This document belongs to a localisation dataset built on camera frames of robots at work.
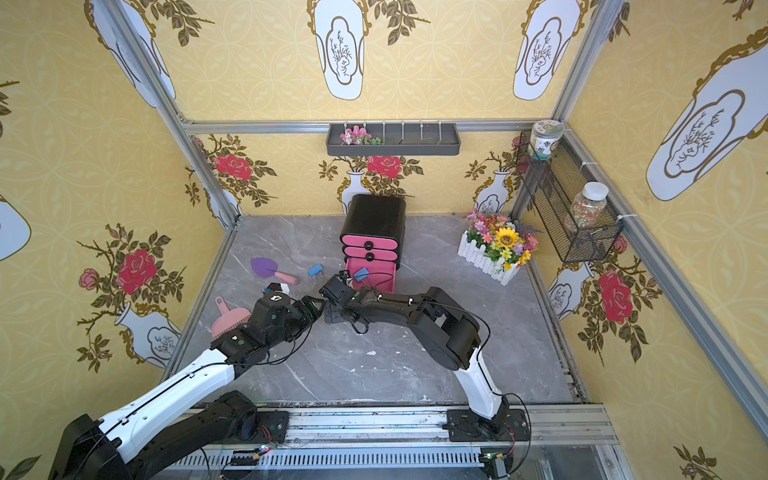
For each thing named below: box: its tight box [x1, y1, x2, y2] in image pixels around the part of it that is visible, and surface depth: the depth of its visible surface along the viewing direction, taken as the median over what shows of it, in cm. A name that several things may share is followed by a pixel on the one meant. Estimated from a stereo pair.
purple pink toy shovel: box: [251, 257, 300, 285], surface depth 108 cm
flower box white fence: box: [457, 208, 543, 287], surface depth 96 cm
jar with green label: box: [528, 119, 565, 161], surface depth 87 cm
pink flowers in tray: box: [340, 125, 383, 145], surface depth 89 cm
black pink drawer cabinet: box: [340, 194, 406, 294], surface depth 100 cm
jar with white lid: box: [564, 182, 609, 234], surface depth 67 cm
